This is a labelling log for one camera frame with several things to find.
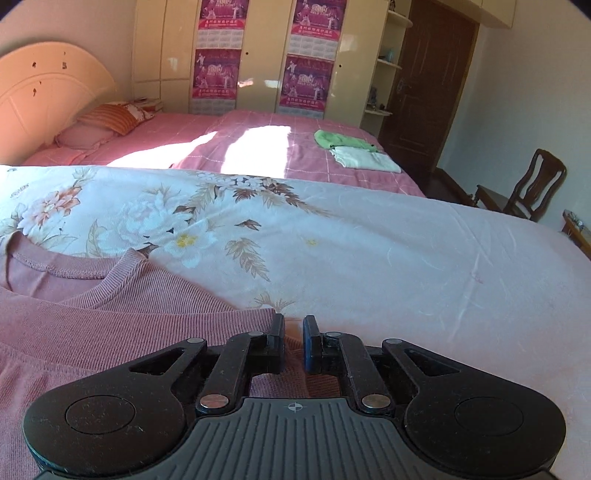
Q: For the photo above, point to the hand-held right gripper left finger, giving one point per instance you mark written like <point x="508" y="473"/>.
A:
<point x="278" y="346"/>

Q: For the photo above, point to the dark wooden door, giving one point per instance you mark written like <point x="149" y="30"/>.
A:
<point x="429" y="83"/>

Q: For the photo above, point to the floral bed sheet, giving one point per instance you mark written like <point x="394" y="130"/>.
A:
<point x="369" y="277"/>

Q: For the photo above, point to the cream wooden headboard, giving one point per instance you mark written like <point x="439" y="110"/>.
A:
<point x="46" y="92"/>

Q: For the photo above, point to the dark wooden chair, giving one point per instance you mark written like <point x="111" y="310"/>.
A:
<point x="540" y="184"/>

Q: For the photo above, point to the green folded cloth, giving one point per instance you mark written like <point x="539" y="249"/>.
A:
<point x="341" y="140"/>

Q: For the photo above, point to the red floral pillow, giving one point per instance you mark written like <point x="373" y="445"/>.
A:
<point x="141" y="112"/>

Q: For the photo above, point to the pink checked bed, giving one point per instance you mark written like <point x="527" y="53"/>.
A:
<point x="258" y="138"/>

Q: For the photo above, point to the orange striped pillow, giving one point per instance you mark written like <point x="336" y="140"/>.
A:
<point x="113" y="117"/>

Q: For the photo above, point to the white folded cloth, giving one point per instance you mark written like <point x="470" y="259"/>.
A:
<point x="364" y="159"/>

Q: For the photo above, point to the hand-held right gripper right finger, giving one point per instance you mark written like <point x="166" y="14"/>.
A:
<point x="310" y="346"/>

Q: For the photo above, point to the cream corner shelf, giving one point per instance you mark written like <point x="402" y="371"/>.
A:
<point x="388" y="69"/>

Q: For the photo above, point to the cream wardrobe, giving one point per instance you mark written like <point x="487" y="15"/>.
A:
<point x="263" y="46"/>

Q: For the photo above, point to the purple wall poster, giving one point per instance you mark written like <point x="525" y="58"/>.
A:
<point x="216" y="76"/>
<point x="304" y="81"/>
<point x="224" y="18"/>
<point x="318" y="23"/>

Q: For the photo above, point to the pink long-sleeved sweater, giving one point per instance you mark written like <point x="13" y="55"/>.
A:
<point x="115" y="332"/>

